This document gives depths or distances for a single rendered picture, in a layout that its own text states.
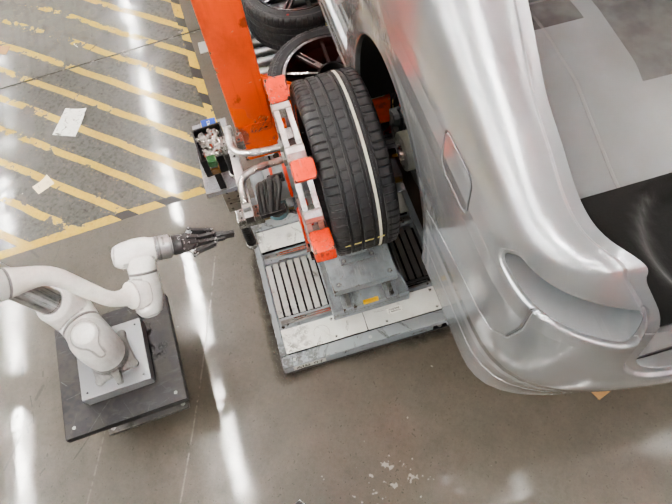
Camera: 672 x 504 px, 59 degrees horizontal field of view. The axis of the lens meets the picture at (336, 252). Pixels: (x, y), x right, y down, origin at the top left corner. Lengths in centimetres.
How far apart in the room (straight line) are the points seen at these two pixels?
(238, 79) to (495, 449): 182
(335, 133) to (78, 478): 188
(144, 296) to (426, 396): 128
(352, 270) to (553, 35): 125
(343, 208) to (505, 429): 127
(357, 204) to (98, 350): 113
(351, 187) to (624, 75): 105
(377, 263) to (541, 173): 159
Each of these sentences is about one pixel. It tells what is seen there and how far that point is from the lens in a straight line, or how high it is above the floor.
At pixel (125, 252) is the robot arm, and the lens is 226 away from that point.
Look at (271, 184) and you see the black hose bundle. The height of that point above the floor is 105.
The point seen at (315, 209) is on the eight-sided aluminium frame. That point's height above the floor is 98.
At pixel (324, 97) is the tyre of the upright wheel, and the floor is 118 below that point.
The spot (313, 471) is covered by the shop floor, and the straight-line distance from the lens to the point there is 268.
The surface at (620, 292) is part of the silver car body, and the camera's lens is 124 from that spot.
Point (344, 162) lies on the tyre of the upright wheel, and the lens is 192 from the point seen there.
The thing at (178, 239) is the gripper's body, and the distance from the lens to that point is 228.
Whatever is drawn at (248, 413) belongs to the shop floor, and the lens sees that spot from 278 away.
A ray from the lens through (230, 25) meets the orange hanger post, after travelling 225.
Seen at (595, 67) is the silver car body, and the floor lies 104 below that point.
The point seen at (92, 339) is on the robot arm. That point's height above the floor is 63.
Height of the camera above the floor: 263
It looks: 60 degrees down
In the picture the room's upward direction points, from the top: 10 degrees counter-clockwise
